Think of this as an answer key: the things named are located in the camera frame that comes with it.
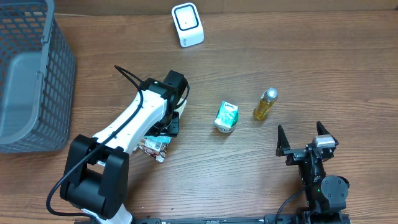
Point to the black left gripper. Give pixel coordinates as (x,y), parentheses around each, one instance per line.
(174,130)

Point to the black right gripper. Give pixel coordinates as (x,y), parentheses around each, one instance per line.
(302,153)

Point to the brown snack pouch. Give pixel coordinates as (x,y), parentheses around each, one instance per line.
(155,147)

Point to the yellow dish soap bottle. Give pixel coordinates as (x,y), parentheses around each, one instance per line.
(268,98)

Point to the green tissue canister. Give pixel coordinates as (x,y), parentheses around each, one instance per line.
(227,117)

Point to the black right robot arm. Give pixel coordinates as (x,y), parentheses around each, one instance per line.
(326,194)

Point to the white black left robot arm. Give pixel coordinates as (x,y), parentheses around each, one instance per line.
(97,167)

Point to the white barcode scanner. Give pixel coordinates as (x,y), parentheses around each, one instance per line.
(188,24)

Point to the grey plastic mesh basket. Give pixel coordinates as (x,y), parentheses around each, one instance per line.
(38,71)

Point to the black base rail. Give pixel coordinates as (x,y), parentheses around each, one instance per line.
(267,219)

